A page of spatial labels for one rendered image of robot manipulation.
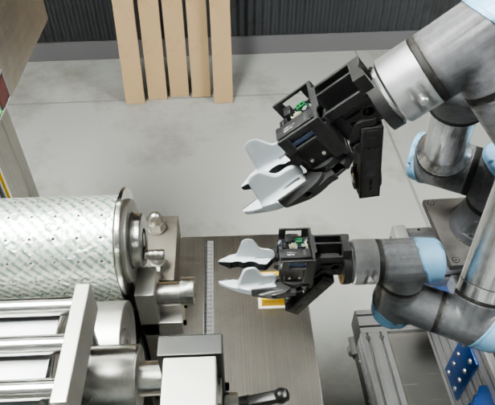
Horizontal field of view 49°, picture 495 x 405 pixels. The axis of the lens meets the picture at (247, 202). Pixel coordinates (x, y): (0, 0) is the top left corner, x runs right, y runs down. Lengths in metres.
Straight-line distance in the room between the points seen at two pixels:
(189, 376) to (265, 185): 0.27
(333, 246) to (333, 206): 1.72
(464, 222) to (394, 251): 0.51
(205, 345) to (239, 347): 0.63
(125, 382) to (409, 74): 0.39
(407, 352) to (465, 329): 0.95
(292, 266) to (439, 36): 0.43
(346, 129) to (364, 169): 0.06
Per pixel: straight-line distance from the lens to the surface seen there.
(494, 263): 0.96
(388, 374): 1.85
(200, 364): 0.43
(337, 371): 2.08
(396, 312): 0.99
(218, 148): 2.89
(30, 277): 0.75
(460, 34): 0.57
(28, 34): 1.46
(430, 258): 0.92
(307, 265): 0.85
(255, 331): 1.08
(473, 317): 0.98
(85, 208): 0.73
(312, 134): 0.58
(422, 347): 1.95
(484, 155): 1.31
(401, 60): 0.57
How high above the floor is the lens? 1.81
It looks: 45 degrees down
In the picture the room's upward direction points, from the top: straight up
